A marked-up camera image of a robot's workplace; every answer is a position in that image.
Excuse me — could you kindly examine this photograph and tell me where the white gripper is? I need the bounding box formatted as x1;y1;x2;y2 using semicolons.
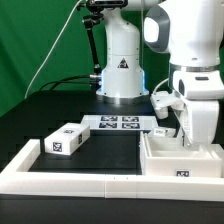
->
172;71;224;144

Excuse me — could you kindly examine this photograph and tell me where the white cabinet door panel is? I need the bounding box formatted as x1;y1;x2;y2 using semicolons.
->
149;127;176;137

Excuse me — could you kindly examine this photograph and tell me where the white cabinet body box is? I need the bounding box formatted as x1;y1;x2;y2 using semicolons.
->
140;132;224;178

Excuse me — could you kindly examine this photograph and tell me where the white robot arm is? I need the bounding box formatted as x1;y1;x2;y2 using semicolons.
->
86;0;224;144

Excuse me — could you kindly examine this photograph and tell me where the white cabinet top block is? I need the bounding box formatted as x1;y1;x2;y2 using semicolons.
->
44;123;90;155

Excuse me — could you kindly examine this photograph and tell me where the white base tag plate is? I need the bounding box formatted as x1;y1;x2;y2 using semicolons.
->
81;115;158;131

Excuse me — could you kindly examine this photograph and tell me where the black cable bundle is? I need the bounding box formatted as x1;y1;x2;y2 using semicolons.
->
39;75;101;92

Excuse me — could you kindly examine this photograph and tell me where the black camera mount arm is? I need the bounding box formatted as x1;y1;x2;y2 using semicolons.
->
78;0;128;90

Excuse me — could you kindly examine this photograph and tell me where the white cable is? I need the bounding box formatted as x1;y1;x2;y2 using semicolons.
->
24;0;84;100

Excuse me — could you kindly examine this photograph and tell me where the white U-shaped fence frame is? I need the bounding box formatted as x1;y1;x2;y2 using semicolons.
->
0;139;224;202

